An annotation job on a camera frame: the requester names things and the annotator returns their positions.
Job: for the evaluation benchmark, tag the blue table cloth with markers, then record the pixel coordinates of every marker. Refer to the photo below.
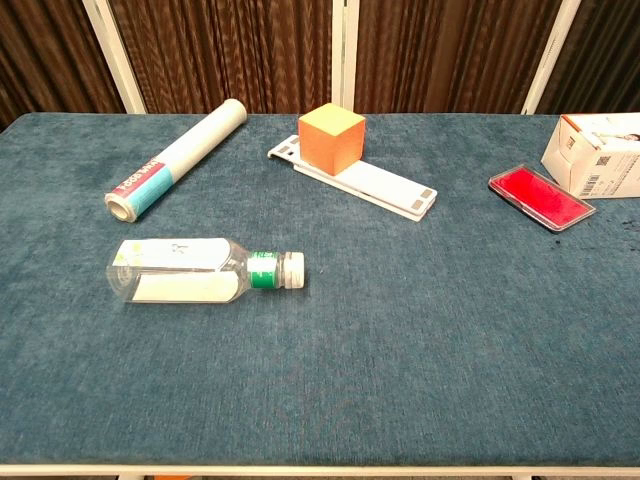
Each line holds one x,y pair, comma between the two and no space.
350,360

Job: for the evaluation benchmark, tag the white table frame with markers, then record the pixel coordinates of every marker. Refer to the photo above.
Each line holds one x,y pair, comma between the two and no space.
320,472

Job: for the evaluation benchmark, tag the white partition post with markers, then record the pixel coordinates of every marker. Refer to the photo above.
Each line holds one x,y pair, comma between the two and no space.
344,50
117,55
550,55

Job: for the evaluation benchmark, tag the orange cube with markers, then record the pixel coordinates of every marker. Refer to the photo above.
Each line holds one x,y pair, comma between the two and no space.
327,142

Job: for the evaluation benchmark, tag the white film roll pink-teal label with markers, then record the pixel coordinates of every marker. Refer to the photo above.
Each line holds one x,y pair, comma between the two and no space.
190,150

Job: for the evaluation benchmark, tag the white flat folding stand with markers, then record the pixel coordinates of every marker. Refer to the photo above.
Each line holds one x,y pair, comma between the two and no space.
380,185

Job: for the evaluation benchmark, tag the clear plastic bottle green label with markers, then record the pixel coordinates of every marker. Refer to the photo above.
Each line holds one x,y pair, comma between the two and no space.
180,272

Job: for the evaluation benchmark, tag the white bottle cap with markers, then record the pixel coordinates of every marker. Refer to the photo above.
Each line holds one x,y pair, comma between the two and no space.
297,270

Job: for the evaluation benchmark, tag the brown pleated curtain panel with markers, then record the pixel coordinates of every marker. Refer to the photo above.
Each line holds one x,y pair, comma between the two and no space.
45,50
445,50
605,55
225,50

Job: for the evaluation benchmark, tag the red ink pad clear case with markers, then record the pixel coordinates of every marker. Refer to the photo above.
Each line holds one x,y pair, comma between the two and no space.
542,197

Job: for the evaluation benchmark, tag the white cardboard product box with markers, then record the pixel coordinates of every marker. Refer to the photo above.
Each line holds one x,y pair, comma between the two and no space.
595,160

